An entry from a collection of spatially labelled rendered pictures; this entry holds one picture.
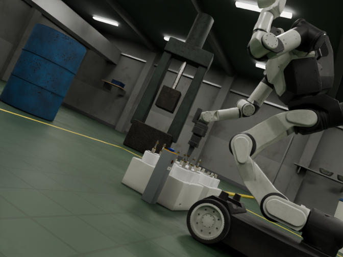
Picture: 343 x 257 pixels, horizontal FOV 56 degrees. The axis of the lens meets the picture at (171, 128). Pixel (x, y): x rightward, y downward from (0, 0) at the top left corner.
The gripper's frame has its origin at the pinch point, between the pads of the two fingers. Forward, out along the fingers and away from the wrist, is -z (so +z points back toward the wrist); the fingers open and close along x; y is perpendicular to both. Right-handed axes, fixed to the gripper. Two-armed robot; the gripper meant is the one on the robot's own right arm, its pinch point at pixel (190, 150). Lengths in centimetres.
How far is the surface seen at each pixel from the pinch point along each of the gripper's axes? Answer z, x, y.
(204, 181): -16, -48, 12
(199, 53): 175, -373, -118
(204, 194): -24, -44, 16
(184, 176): -15.6, 3.1, 3.5
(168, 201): -32.5, 8.2, 1.7
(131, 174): -28.7, 1.8, -27.7
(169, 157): -8.5, 19.8, -6.2
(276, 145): 146, -936, 114
